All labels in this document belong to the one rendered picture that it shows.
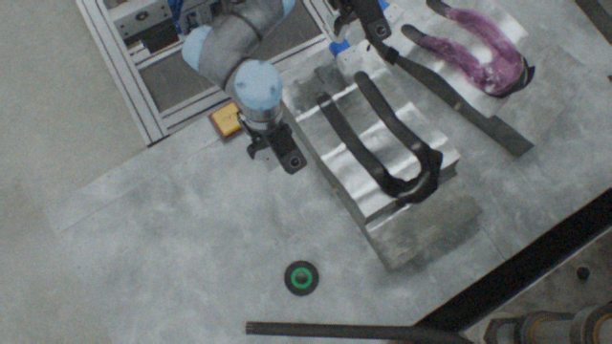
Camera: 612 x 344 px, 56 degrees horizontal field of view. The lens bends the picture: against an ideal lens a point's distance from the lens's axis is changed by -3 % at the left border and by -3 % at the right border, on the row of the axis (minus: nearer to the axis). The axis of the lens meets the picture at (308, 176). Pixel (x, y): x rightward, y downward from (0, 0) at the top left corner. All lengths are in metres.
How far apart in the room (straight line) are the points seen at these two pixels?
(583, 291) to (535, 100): 0.48
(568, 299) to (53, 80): 2.03
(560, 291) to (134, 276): 1.02
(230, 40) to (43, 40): 1.72
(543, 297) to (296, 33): 1.30
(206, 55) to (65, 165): 1.49
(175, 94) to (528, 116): 1.25
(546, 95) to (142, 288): 1.06
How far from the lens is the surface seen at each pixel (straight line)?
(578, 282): 1.58
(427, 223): 1.39
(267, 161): 1.29
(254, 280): 1.40
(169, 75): 2.23
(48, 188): 2.44
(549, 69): 1.56
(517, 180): 1.55
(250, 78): 0.98
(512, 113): 1.47
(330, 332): 1.32
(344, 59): 1.43
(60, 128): 2.50
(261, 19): 1.06
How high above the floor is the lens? 2.19
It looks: 75 degrees down
